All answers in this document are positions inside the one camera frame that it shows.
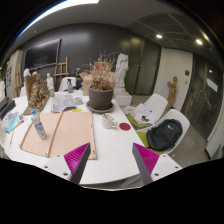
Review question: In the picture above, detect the white blue-capped drink bottle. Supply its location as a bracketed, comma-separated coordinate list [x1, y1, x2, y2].
[30, 108, 48, 140]

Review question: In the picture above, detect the large bright ceiling light panel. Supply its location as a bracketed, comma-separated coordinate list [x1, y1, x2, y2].
[14, 0, 100, 41]

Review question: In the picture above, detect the white mug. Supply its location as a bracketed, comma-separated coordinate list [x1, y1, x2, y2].
[101, 112, 118, 130]

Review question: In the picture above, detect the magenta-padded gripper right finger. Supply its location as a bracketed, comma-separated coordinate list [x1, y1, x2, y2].
[131, 142, 183, 187]

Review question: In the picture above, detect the open magazine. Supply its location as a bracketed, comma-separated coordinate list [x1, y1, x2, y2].
[50, 93, 78, 113]

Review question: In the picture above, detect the clear spray bottle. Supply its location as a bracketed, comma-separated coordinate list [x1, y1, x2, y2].
[66, 78, 74, 94]

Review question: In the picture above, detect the brown cardboard box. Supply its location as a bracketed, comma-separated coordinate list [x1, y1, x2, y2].
[78, 69, 101, 97]

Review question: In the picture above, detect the white cabinet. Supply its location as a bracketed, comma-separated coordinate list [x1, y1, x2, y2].
[4, 49, 24, 99]

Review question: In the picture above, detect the grey pot with dried plant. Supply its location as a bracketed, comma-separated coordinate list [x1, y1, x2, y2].
[87, 51, 117, 111]

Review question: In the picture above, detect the large white plaster statue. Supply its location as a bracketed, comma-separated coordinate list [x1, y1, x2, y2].
[113, 52, 133, 108]

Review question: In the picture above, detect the black wall screen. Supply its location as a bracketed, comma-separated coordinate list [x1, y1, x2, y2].
[23, 38, 62, 72]

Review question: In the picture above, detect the white plaster standing figure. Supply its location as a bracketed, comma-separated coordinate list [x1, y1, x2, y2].
[45, 72, 55, 90]

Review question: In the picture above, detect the wooden carved figure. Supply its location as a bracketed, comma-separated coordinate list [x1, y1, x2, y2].
[165, 75, 179, 111]

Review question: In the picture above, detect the red box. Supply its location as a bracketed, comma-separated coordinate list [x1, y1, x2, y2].
[93, 61, 108, 72]

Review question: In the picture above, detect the grey round plant saucer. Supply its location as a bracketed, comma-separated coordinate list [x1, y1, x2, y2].
[85, 100, 115, 114]

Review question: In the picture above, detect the colourful book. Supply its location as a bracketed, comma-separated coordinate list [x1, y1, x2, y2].
[1, 111, 21, 133]

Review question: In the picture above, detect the stack of papers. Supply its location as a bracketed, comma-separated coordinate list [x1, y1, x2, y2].
[128, 103, 157, 126]

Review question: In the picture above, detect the black box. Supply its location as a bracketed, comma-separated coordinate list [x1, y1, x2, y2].
[0, 96, 17, 121]

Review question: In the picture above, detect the lime green seat cushion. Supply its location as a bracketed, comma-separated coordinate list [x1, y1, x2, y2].
[125, 114, 151, 129]
[135, 130, 164, 156]

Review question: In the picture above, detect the golden brown relief sculpture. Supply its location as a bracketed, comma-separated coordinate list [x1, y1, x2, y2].
[23, 73, 51, 116]

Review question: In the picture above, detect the black backpack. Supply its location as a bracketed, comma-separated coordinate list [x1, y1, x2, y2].
[145, 118, 184, 152]

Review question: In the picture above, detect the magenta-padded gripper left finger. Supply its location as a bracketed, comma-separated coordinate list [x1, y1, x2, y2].
[41, 142, 92, 186]

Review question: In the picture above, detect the flat round red coaster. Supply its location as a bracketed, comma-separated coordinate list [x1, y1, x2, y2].
[118, 122, 132, 132]

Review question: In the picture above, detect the beige wooden board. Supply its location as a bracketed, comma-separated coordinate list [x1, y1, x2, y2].
[19, 110, 98, 160]

